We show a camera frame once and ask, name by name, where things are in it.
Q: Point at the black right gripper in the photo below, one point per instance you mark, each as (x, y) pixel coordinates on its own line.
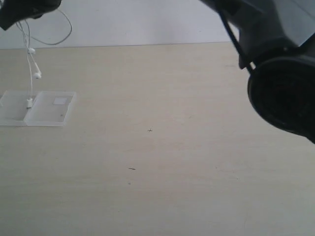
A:
(12, 11)

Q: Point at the white wired earphones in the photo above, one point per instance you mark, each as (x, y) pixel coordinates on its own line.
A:
(35, 72)

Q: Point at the clear plastic storage case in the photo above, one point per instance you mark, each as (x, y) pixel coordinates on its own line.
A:
(49, 108)

